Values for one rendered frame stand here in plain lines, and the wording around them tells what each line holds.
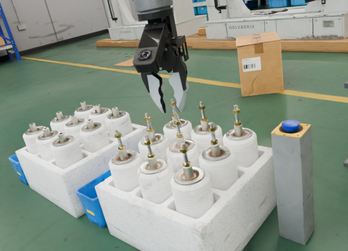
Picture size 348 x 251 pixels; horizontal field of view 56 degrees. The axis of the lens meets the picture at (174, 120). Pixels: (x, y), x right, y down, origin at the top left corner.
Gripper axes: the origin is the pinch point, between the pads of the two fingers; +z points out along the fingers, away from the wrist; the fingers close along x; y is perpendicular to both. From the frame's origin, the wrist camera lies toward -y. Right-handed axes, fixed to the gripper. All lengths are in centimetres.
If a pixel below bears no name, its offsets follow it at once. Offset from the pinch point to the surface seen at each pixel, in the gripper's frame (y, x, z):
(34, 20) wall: 457, 448, -12
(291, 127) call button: 11.4, -23.5, 10.6
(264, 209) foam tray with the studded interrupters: 17.5, -14.7, 39.7
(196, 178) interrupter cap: 0.3, -2.7, 18.0
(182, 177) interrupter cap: 0.7, 1.1, 18.2
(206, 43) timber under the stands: 274, 69, 37
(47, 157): 20, 62, 25
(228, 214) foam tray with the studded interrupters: 1.2, -8.6, 28.6
